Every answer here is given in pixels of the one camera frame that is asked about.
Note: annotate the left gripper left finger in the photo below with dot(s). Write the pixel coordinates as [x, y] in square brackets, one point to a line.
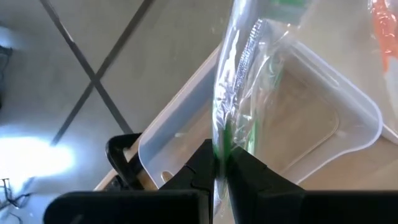
[140, 208]

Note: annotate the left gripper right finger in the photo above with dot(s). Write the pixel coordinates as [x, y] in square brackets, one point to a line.
[295, 208]

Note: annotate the green toothbrush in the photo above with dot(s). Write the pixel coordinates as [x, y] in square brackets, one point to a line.
[224, 140]

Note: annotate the orange toothbrush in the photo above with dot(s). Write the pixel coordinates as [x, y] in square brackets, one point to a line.
[385, 37]

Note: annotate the clear plastic bin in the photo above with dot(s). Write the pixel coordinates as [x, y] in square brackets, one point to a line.
[311, 124]

